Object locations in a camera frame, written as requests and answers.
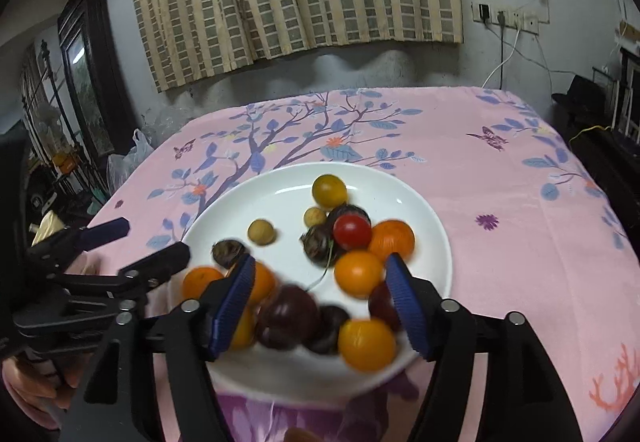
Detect black equipment shelf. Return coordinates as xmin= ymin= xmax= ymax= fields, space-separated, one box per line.
xmin=552 ymin=28 xmax=639 ymax=237

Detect small orange kumquat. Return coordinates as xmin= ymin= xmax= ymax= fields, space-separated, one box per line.
xmin=334 ymin=250 xmax=385 ymax=299
xmin=337 ymin=318 xmax=397 ymax=373

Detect dark water chestnut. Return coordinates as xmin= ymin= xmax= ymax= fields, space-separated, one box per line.
xmin=300 ymin=224 xmax=345 ymax=267
xmin=326 ymin=203 xmax=371 ymax=229
xmin=212 ymin=239 xmax=247 ymax=269
xmin=303 ymin=304 xmax=350 ymax=356

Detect person left hand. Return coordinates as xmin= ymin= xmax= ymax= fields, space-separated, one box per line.
xmin=2 ymin=355 xmax=88 ymax=430

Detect pink deer print tablecloth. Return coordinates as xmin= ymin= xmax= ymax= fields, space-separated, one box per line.
xmin=98 ymin=87 xmax=639 ymax=441

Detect white oval plate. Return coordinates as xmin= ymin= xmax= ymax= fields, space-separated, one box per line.
xmin=183 ymin=162 xmax=454 ymax=407

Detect dark wooden framed cabinet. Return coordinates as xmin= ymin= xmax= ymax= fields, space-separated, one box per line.
xmin=58 ymin=0 xmax=137 ymax=170

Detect orange-yellow kumquat front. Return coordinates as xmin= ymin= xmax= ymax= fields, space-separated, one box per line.
xmin=230 ymin=306 xmax=256 ymax=351

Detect yellow-green round fruit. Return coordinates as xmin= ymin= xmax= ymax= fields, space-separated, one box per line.
xmin=311 ymin=174 xmax=348 ymax=210

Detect large dark red plum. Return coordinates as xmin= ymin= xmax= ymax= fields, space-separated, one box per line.
xmin=254 ymin=285 xmax=319 ymax=351

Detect beige lidded plastic cup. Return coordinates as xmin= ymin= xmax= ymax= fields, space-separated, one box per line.
xmin=29 ymin=210 xmax=65 ymax=246

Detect small tan longan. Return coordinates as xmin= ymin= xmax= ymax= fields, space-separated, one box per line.
xmin=247 ymin=219 xmax=277 ymax=246

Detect clear plastic bag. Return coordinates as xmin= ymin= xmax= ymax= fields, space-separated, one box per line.
xmin=106 ymin=129 xmax=154 ymax=194

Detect dark cherry front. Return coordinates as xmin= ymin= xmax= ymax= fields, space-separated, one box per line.
xmin=368 ymin=281 xmax=402 ymax=332

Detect large mandarin orange front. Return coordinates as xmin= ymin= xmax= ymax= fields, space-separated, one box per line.
xmin=181 ymin=265 xmax=224 ymax=300

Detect white wall power strip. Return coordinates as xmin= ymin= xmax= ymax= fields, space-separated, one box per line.
xmin=471 ymin=2 xmax=539 ymax=35

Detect large mandarin orange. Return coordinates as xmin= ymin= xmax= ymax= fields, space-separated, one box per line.
xmin=368 ymin=220 xmax=416 ymax=262
xmin=181 ymin=265 xmax=224 ymax=300

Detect small orange back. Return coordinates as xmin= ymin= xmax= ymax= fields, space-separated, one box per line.
xmin=247 ymin=261 xmax=278 ymax=306

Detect red cherry tomato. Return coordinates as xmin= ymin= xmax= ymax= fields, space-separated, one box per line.
xmin=333 ymin=214 xmax=372 ymax=251

